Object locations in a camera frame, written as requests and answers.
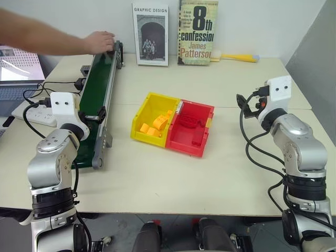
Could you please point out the red plastic bin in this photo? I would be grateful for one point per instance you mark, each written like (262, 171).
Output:
(183, 136)

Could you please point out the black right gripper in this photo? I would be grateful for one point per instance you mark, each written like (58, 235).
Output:
(262, 92)

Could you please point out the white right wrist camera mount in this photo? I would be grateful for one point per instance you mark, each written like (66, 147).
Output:
(279, 90)

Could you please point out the yellow square building block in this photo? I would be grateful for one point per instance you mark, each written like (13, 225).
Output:
(144, 128)
(152, 131)

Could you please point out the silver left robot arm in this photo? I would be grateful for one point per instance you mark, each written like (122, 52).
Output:
(50, 168)

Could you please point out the dark rounded shape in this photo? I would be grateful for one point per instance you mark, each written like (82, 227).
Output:
(214, 236)
(148, 237)

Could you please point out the red long building block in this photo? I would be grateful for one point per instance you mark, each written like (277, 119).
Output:
(197, 137)

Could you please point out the small yellow building block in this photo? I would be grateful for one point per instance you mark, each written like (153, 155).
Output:
(169, 113)

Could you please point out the red studded building plate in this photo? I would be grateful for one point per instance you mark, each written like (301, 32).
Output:
(188, 120)

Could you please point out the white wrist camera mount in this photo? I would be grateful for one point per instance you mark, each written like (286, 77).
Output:
(279, 90)
(63, 105)

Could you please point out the yellow curved building block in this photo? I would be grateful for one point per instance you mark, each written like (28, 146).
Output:
(160, 123)

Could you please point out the grey partition panel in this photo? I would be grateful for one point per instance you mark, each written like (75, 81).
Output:
(315, 65)

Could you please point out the green conveyor belt grey frame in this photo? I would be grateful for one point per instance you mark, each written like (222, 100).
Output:
(98, 86)

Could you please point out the person's bare hand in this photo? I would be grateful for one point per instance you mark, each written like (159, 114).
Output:
(101, 42)

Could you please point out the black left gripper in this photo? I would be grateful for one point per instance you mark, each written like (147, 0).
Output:
(82, 116)

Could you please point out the white Graphic Design book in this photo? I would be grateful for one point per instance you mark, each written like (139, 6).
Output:
(151, 39)

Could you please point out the white power strip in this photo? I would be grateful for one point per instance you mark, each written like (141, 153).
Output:
(36, 115)

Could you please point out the person's bare forearm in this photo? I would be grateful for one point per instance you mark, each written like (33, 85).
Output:
(36, 34)

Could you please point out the small black object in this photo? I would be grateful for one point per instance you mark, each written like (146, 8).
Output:
(9, 121)

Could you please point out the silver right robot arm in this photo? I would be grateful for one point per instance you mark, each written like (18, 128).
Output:
(302, 147)

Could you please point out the grey open laptop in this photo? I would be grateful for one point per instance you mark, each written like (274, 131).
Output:
(18, 76)

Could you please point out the yellow plastic bin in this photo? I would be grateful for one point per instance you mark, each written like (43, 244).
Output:
(153, 105)

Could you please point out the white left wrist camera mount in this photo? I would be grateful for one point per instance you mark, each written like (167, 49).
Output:
(63, 105)

